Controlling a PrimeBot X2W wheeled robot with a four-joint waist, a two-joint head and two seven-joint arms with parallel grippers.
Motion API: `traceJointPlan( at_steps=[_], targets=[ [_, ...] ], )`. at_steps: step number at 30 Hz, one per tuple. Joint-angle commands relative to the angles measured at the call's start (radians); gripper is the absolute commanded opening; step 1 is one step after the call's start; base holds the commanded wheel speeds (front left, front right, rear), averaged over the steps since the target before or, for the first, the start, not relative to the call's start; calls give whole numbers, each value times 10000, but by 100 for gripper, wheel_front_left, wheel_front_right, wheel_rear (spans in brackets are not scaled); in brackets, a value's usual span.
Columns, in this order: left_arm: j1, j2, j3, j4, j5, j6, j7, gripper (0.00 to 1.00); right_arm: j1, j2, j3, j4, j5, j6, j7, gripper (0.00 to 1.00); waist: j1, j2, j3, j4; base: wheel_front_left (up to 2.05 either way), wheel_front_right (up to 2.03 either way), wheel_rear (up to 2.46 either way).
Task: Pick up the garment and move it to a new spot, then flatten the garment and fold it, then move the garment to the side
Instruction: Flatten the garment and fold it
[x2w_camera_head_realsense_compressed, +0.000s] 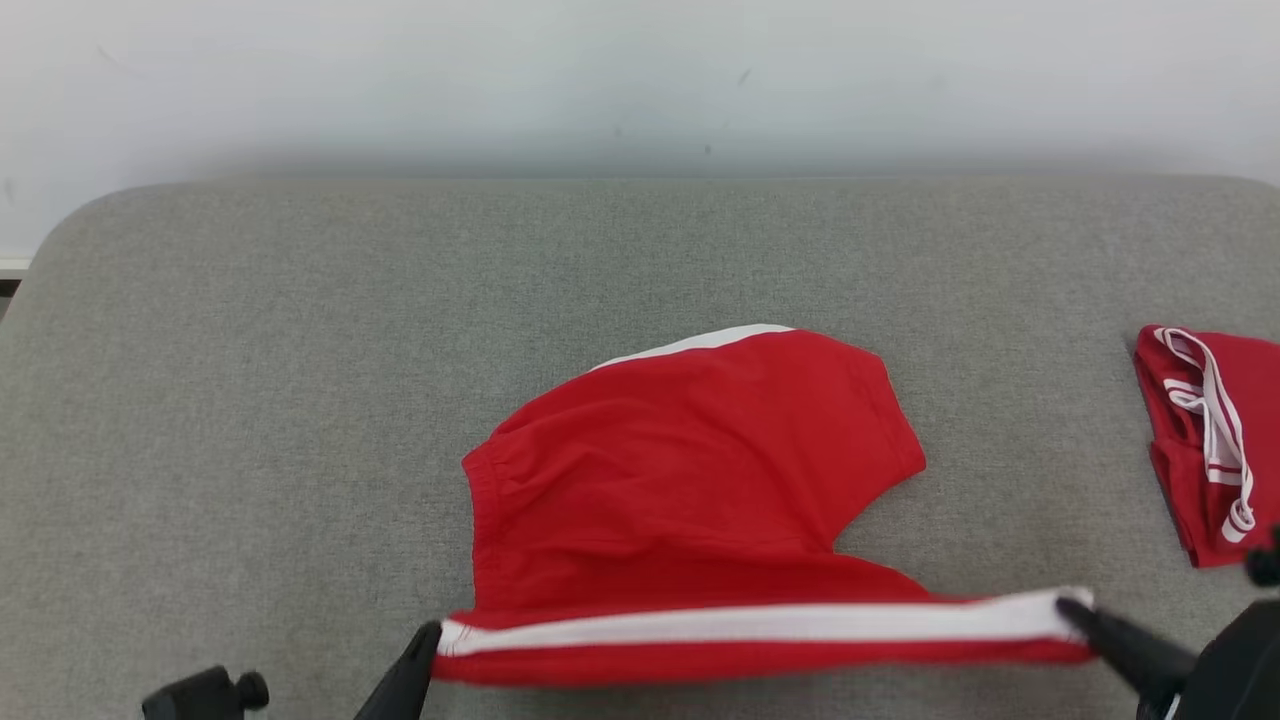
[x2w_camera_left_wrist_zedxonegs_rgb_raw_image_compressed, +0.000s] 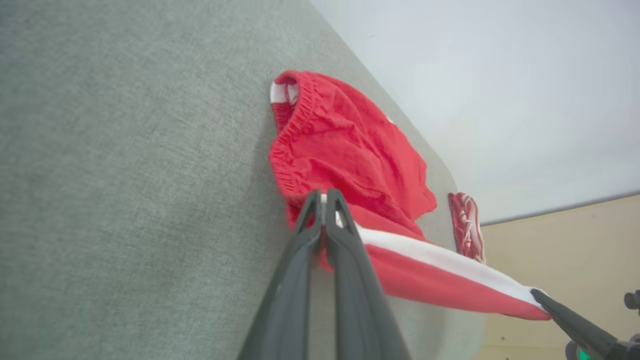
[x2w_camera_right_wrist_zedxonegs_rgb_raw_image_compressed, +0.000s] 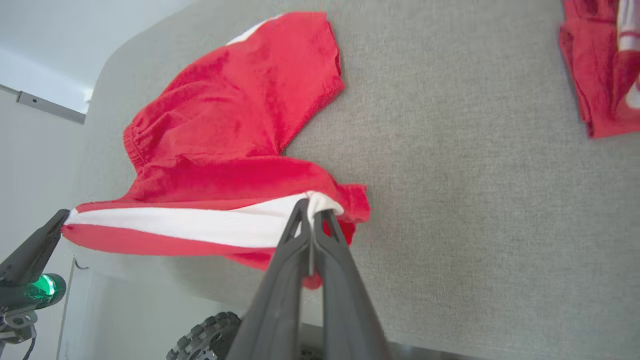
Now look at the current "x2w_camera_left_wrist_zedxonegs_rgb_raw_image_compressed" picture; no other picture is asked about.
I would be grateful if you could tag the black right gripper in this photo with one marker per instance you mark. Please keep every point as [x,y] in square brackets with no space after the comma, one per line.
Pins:
[625,352]

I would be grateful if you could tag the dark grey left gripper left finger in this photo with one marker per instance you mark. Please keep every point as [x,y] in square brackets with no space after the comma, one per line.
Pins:
[290,300]

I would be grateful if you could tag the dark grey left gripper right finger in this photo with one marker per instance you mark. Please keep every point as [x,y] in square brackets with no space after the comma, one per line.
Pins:
[360,310]

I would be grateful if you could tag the red white number 23 jersey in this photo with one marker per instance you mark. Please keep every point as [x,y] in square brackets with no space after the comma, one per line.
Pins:
[465,230]

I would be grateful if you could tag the red shorts with white stripe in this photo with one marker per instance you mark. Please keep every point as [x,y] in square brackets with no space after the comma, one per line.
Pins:
[350,150]

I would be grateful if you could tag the beige wooden panel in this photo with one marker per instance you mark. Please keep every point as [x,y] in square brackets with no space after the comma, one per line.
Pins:
[565,250]

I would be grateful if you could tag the grey fabric sofa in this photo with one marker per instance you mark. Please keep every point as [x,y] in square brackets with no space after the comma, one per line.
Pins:
[125,175]

